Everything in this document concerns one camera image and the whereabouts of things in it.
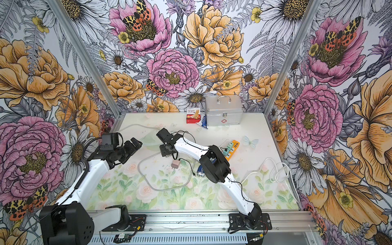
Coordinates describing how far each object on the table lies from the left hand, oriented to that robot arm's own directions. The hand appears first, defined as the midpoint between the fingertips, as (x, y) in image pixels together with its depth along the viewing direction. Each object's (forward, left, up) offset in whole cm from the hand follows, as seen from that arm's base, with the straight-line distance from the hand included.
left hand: (137, 152), depth 85 cm
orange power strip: (+8, -56, -11) cm, 57 cm away
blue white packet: (+30, -37, -9) cm, 48 cm away
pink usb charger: (-2, -20, -10) cm, 22 cm away
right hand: (+6, -14, -11) cm, 19 cm away
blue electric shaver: (-7, -35, -11) cm, 37 cm away
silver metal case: (+38, -53, -5) cm, 65 cm away
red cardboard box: (+37, -30, -9) cm, 48 cm away
